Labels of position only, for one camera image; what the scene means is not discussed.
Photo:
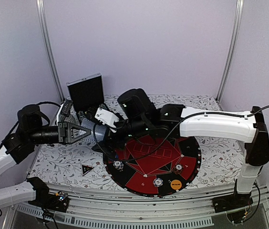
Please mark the red poker chip stack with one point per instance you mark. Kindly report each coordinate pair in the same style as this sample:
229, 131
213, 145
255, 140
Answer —
178, 169

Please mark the right aluminium frame post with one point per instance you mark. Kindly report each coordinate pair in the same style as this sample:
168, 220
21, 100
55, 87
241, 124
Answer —
231, 50

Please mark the aluminium front rail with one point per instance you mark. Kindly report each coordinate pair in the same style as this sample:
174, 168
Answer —
186, 209

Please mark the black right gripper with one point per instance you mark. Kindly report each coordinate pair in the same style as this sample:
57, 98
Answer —
112, 139

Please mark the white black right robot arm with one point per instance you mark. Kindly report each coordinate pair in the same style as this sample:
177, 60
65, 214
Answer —
248, 127

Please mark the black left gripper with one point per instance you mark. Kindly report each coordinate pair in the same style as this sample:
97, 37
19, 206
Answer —
64, 132

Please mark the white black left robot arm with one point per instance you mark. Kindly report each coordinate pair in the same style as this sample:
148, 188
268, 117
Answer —
12, 152

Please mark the round red black poker mat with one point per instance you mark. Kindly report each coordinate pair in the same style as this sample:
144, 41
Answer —
144, 162

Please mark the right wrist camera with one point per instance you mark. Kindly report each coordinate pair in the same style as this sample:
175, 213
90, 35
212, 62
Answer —
107, 118

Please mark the left aluminium frame post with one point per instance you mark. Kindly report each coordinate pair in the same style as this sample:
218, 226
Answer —
48, 47

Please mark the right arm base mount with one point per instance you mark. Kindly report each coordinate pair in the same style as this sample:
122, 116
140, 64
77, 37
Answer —
239, 203

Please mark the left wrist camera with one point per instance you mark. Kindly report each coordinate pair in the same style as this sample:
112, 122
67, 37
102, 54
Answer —
64, 112

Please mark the black triangular card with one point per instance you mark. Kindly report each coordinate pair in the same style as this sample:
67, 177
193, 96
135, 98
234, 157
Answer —
86, 169

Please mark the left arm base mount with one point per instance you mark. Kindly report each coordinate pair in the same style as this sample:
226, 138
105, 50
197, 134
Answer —
44, 199

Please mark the orange big blind button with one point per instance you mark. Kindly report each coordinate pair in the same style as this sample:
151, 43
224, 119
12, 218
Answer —
176, 184

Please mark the aluminium poker chip case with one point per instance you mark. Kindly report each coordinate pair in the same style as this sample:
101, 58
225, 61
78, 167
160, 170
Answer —
87, 95

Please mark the aluminium frame post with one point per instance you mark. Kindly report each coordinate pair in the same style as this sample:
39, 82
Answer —
48, 47
231, 50

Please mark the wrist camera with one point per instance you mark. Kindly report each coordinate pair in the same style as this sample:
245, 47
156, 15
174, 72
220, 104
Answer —
107, 118
64, 112

